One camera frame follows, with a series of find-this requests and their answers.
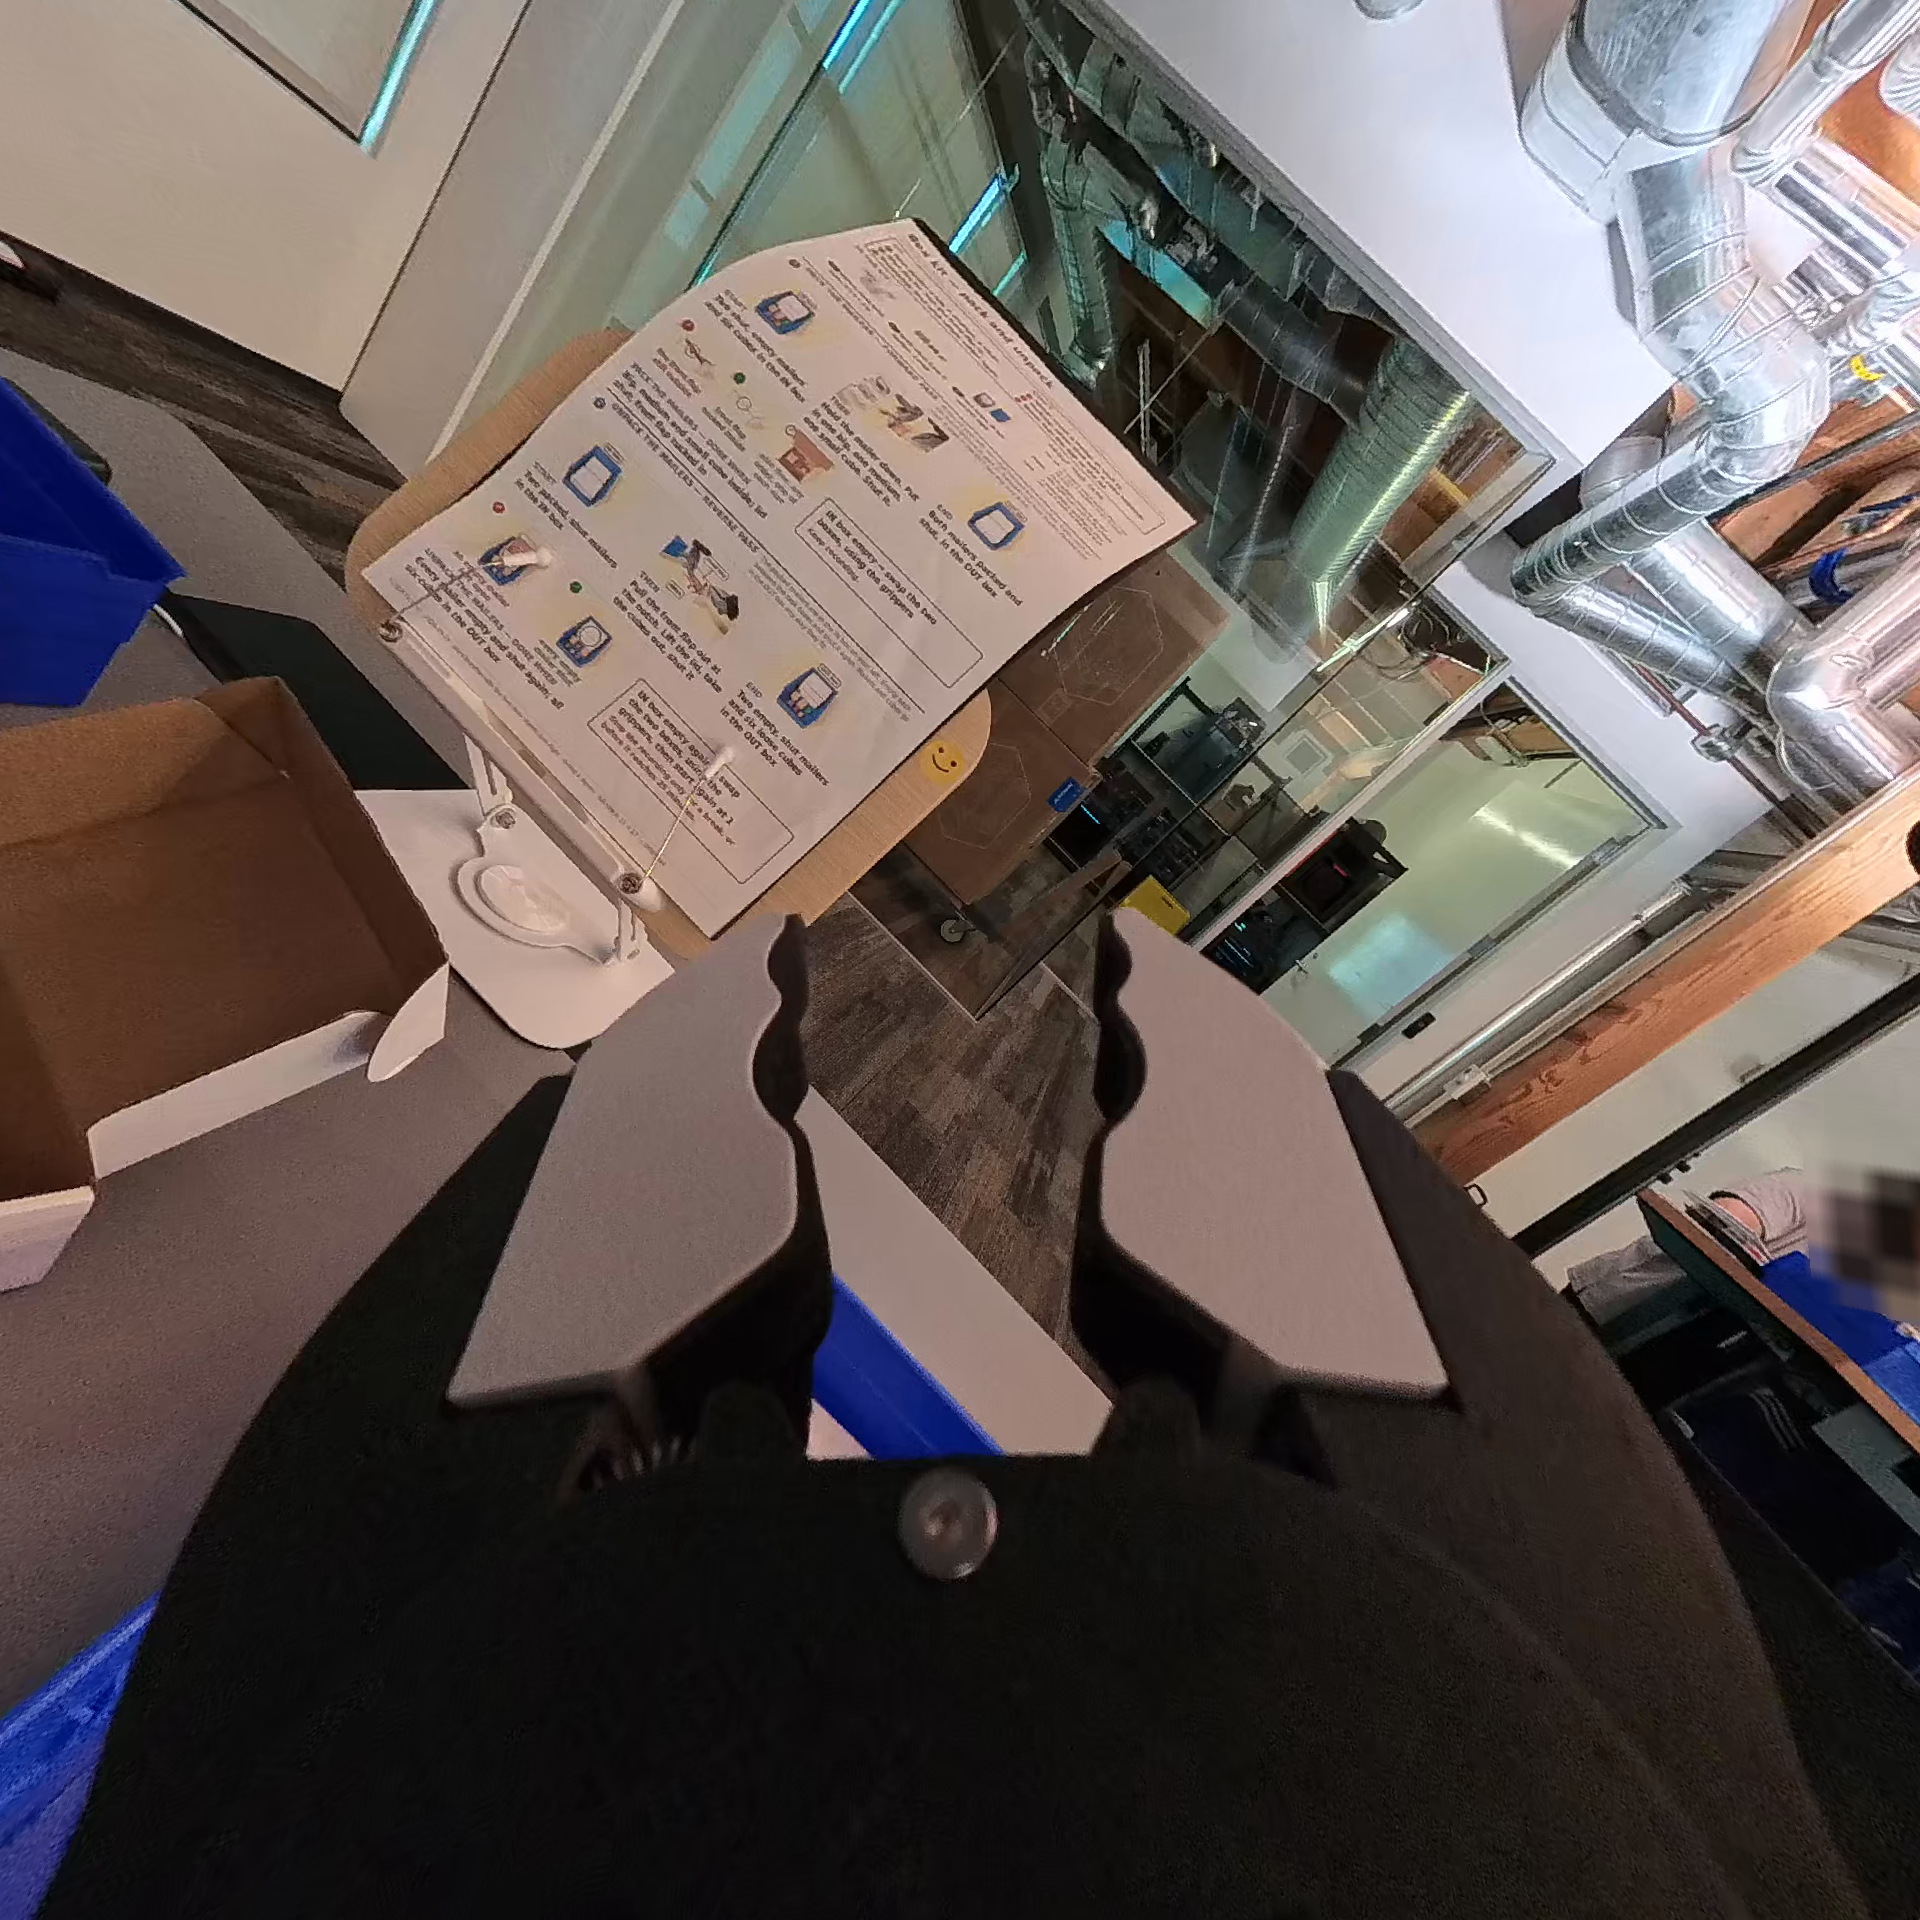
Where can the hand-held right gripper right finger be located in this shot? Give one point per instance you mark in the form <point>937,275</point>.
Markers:
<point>1260,1202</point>

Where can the printed instruction sheet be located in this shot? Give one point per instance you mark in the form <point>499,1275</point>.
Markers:
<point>840,495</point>

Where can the wooden edged table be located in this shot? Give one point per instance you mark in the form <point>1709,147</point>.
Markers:
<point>1724,1277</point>

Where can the yellow smiley sticker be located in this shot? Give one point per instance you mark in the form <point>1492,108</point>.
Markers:
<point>943,763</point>

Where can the silver ventilation duct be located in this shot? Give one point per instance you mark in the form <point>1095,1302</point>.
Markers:
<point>1664,90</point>
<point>1693,600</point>

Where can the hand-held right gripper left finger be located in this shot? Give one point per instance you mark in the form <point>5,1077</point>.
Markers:
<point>645,1202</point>

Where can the white sign stand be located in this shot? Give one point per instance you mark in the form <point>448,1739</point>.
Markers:
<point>555,974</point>

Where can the white cardboard box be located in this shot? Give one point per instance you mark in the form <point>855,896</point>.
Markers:
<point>194,902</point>

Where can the glass partition wall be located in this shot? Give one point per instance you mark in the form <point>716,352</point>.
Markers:
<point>1201,376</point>

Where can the wooden ceiling beam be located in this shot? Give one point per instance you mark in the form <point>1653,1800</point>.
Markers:
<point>1680,974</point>

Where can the black mat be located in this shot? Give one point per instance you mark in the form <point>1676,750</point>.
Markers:
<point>299,675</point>

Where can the yellow floor sign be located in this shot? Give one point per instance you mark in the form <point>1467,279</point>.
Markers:
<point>1151,902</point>

